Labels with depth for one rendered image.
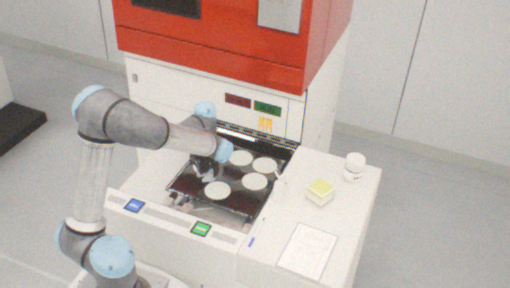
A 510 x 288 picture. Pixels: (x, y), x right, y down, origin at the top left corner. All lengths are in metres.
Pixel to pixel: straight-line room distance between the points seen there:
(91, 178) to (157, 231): 0.41
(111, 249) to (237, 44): 0.87
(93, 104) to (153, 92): 0.94
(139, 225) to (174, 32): 0.74
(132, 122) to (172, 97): 0.95
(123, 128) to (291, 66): 0.77
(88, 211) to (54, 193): 1.90
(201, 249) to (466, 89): 2.28
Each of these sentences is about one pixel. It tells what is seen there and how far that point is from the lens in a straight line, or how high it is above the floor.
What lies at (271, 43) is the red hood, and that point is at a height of 1.42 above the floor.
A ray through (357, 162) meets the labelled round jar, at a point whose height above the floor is 1.06.
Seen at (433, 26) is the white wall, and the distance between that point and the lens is 3.37.
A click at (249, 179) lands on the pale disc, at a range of 2.02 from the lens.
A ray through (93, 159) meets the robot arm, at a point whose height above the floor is 1.34.
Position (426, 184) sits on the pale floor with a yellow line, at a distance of 3.59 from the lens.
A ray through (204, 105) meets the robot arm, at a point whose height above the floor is 1.27.
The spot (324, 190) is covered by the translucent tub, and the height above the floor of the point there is 1.03.
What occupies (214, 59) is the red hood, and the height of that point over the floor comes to 1.29.
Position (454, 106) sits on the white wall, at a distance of 3.59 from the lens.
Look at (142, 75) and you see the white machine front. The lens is 2.29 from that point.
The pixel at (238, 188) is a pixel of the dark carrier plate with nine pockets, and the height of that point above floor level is 0.90.
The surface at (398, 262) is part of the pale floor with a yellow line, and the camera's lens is 3.05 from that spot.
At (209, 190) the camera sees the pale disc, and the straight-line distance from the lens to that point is 1.98.
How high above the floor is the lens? 2.25
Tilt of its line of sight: 38 degrees down
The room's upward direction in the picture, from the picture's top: 3 degrees clockwise
